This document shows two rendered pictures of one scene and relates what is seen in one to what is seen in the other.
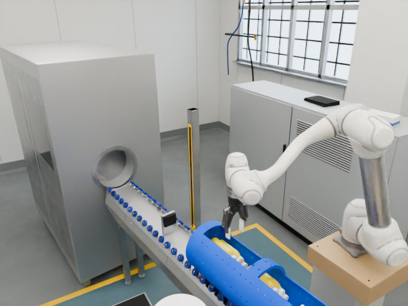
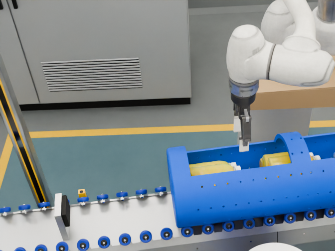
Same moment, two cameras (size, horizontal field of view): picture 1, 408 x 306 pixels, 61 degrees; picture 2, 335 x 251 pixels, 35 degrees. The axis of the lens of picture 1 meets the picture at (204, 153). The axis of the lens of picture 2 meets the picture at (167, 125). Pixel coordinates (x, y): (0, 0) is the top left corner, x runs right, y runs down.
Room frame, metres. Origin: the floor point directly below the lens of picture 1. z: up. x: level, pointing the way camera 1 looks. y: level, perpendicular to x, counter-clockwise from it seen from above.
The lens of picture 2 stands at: (0.95, 0.96, 2.57)
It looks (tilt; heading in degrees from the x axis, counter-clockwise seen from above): 45 degrees down; 304
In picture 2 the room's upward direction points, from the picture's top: 5 degrees counter-clockwise
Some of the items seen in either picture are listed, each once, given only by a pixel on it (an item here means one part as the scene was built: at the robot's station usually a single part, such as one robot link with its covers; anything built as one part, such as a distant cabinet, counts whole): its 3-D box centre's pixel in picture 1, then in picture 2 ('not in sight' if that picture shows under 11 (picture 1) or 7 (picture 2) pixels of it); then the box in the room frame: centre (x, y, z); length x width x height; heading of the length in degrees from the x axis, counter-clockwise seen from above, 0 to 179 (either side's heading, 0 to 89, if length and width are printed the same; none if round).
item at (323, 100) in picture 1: (321, 100); not in sight; (3.32, -1.17, 1.46); 0.32 x 0.23 x 0.04; 30
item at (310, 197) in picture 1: (303, 165); (24, 8); (3.38, -1.08, 0.72); 2.15 x 0.54 x 1.45; 30
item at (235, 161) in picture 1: (237, 170); (250, 53); (1.40, -0.15, 1.65); 0.13 x 0.11 x 0.16; 10
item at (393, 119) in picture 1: (381, 118); not in sight; (2.68, -1.45, 1.48); 0.24 x 0.12 x 0.08; 38
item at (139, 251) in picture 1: (138, 249); not in sight; (2.52, 0.60, 0.31); 0.06 x 0.06 x 0.63; 37
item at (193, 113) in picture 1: (195, 215); (36, 180); (2.25, 0.07, 0.85); 0.06 x 0.06 x 1.70; 37
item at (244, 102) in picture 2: (235, 203); (243, 100); (1.41, -0.15, 1.47); 0.08 x 0.07 x 0.09; 127
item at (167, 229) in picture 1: (169, 223); (64, 216); (1.92, 0.24, 1.00); 0.10 x 0.04 x 0.15; 127
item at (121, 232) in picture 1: (124, 255); not in sight; (2.44, 0.72, 0.31); 0.06 x 0.06 x 0.63; 37
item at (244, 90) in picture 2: (235, 189); (244, 81); (1.41, -0.15, 1.55); 0.09 x 0.09 x 0.06
